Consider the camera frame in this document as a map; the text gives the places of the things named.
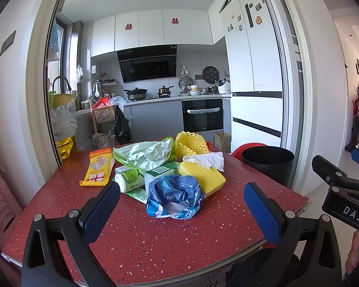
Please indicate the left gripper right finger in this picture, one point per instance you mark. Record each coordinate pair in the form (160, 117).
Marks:
(306, 250)

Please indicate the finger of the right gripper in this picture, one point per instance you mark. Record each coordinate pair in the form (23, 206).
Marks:
(332, 175)

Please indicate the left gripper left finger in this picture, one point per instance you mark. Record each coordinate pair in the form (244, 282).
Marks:
(43, 262)

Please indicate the green hand cream tube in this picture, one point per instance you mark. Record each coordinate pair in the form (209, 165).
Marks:
(129, 180)

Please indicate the yellow orange snack wrapper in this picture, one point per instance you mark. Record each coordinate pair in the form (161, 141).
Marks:
(100, 166)

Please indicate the white paper tissue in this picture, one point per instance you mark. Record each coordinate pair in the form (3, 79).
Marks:
(209, 160)

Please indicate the yellow sponge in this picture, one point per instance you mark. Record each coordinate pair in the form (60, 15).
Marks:
(210, 180)

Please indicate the green white plastic bag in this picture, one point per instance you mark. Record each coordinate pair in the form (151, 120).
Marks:
(146, 155)

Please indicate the blue plastic bag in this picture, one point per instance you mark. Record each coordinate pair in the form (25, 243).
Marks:
(174, 196)

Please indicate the green white carton box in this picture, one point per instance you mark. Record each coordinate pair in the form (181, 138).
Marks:
(141, 193)

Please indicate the yellow foam fruit net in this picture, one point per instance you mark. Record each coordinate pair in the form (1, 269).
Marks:
(188, 143)

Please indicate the black trash bin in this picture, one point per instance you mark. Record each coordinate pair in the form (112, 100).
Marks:
(274, 162)

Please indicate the person's right hand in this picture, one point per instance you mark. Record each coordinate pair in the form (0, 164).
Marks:
(353, 256)

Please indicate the gold foil bag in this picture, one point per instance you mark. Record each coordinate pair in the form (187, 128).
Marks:
(66, 147)

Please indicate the cardboard box on floor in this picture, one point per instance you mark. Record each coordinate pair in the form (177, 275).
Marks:
(222, 141)

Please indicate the black plastic bag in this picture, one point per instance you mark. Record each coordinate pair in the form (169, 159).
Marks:
(122, 130)

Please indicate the white refrigerator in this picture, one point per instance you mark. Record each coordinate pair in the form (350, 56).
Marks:
(255, 73)

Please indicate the clear plastic bag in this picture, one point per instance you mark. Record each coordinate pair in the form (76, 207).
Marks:
(64, 123)

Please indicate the white rice cooker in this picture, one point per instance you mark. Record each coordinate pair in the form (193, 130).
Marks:
(224, 87)

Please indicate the black built-in oven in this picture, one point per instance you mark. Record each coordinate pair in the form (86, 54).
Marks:
(202, 115)

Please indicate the wooden perforated crate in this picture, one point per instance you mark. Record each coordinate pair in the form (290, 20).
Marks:
(102, 115)

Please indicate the yellow basin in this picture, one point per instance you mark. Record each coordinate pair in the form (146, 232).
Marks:
(61, 100)

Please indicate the red basket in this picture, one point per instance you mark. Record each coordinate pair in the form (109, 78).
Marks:
(102, 103)

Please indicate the grey lower cabinets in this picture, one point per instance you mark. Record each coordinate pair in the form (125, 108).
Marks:
(152, 120)

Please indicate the black sink faucet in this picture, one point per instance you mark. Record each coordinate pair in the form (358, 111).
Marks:
(64, 84)

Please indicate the black wok on stove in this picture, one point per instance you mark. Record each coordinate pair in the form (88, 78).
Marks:
(136, 94)

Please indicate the steel pot on stove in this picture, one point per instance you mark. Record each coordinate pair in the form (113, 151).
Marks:
(164, 92)

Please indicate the black range hood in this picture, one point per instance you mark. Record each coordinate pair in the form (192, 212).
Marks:
(150, 62)

